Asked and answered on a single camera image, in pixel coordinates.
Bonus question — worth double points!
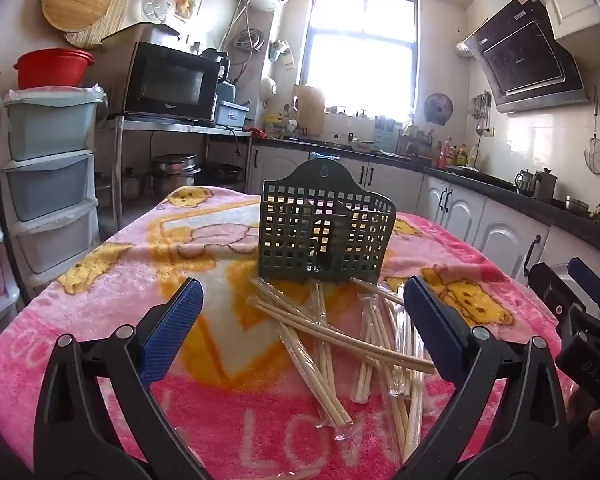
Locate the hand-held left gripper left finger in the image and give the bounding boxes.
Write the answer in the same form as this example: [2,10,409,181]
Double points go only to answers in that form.
[32,277,214,480]

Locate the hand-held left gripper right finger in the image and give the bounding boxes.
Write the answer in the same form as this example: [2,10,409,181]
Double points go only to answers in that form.
[394,275,571,480]

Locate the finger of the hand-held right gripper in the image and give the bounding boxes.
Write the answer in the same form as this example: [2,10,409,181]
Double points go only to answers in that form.
[528,261,576,322]
[567,257,600,322]

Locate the group of chopsticks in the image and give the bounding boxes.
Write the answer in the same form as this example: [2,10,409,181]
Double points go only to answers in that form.
[245,275,438,466]

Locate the dark green perforated utensil holder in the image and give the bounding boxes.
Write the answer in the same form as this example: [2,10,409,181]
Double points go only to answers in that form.
[257,157,398,283]

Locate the hanging kitchen utensils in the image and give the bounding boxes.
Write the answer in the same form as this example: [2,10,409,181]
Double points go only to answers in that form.
[471,91,494,136]

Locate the black kitchen countertop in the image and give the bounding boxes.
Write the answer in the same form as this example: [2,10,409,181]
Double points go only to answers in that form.
[252,136,600,251]

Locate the pink printed blanket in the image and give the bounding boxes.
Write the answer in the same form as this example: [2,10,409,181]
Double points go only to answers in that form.
[0,185,581,480]

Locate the metal pitcher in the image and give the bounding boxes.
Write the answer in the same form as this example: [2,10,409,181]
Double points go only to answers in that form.
[534,167,559,204]

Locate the steel kettle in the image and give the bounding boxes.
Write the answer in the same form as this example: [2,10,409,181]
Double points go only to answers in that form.
[515,169,537,197]

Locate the white kitchen cabinets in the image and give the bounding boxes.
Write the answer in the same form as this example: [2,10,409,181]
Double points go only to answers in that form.
[247,145,600,311]

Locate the hanging mesh strainer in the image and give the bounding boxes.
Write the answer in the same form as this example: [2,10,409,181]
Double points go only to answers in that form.
[584,87,600,176]

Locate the small lidded pot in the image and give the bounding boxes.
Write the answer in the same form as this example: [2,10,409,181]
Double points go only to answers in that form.
[121,166,145,200]

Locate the steel stockpot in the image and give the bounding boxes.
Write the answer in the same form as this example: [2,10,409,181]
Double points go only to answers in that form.
[149,154,202,196]

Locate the black wok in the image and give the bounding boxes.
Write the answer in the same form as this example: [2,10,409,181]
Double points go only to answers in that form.
[200,161,244,187]

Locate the cluster of condiment bottles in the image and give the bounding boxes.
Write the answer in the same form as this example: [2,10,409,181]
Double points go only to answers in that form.
[431,136,481,169]

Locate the dark spice rack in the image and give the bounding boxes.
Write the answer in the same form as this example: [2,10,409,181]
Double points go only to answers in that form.
[399,126,437,159]

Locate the stacked grey plastic drawer unit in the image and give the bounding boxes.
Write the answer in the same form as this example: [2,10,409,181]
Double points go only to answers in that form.
[1,86,106,306]

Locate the teal cutlery stand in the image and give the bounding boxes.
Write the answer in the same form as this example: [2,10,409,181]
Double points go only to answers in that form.
[374,116,400,153]

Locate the metal shelf rack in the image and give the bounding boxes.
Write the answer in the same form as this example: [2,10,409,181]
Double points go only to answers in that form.
[97,115,253,233]

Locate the blue plastic dish tray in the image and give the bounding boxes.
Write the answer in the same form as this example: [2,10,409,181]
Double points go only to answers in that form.
[214,100,252,128]

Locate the black range hood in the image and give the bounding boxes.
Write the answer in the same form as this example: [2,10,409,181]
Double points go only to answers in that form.
[462,0,595,114]

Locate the yellow bottle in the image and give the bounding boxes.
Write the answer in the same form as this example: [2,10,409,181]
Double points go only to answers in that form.
[262,112,287,139]

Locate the black microwave oven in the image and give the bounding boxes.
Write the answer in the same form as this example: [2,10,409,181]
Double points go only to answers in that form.
[121,41,222,126]

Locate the beige cutting board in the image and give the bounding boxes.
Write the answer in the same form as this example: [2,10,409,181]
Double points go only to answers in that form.
[292,84,326,137]

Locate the kitchen window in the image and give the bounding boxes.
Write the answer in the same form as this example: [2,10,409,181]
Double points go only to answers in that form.
[300,0,420,111]

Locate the red plastic basin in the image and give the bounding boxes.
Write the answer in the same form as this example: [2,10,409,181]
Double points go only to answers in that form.
[14,49,95,90]

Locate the round ribbed bamboo mat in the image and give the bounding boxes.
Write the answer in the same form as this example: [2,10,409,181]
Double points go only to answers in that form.
[64,0,129,50]

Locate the round grey wall fan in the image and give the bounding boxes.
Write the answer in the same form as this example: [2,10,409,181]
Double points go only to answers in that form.
[424,92,454,126]

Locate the coiled grey hose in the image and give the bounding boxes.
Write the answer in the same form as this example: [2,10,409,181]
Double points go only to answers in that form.
[234,27,267,56]

